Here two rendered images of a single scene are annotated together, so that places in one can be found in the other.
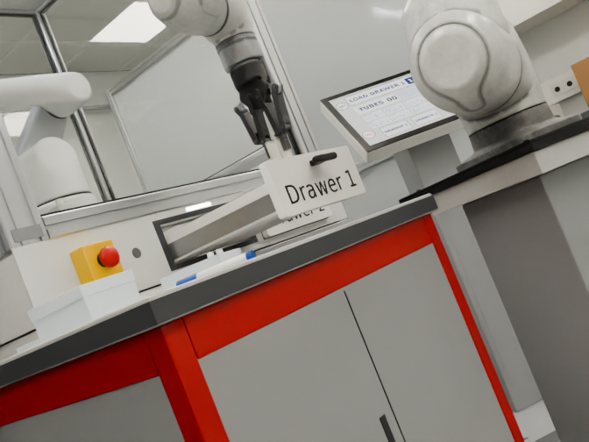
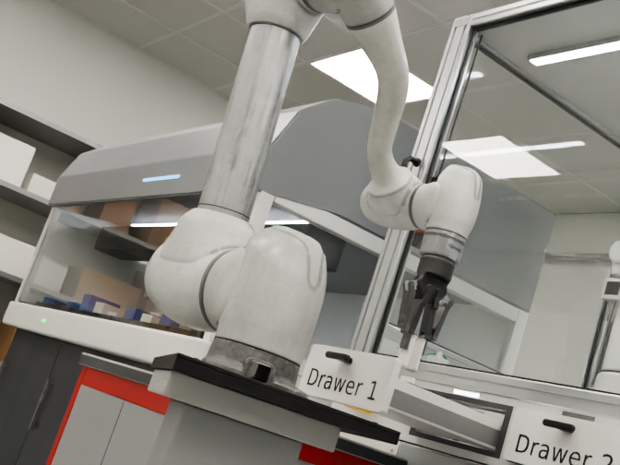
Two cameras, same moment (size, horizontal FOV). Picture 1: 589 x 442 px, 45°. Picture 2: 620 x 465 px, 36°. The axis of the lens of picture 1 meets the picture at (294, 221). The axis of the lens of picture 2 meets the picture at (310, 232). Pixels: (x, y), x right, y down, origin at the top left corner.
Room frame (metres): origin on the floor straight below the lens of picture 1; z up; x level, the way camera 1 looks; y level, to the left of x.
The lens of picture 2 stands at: (1.92, -1.94, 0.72)
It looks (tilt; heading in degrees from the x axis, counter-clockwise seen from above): 12 degrees up; 111
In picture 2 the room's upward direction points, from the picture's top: 19 degrees clockwise
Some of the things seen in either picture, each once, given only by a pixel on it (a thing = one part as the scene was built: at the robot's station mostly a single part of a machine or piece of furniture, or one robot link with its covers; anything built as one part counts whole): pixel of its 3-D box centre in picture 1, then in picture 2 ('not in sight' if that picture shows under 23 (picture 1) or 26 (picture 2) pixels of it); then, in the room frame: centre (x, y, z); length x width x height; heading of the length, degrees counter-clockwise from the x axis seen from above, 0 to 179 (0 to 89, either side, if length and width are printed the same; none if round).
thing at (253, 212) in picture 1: (246, 218); (418, 410); (1.53, 0.09, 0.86); 0.40 x 0.26 x 0.06; 52
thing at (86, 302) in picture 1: (86, 308); not in sight; (0.95, 0.30, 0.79); 0.13 x 0.09 x 0.05; 53
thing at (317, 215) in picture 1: (293, 206); (566, 447); (1.84, -0.01, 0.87); 0.29 x 0.02 x 0.11; 142
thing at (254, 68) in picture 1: (253, 86); (432, 281); (1.50, -0.03, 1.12); 0.08 x 0.07 x 0.09; 52
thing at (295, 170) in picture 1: (315, 180); (347, 376); (1.40, -0.07, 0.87); 0.29 x 0.02 x 0.11; 142
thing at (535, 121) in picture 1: (520, 131); (253, 368); (1.35, -0.46, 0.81); 0.22 x 0.18 x 0.06; 120
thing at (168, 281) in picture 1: (203, 273); not in sight; (1.23, 0.18, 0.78); 0.12 x 0.08 x 0.04; 69
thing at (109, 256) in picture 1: (108, 257); not in sight; (1.30, 0.35, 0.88); 0.04 x 0.03 x 0.04; 142
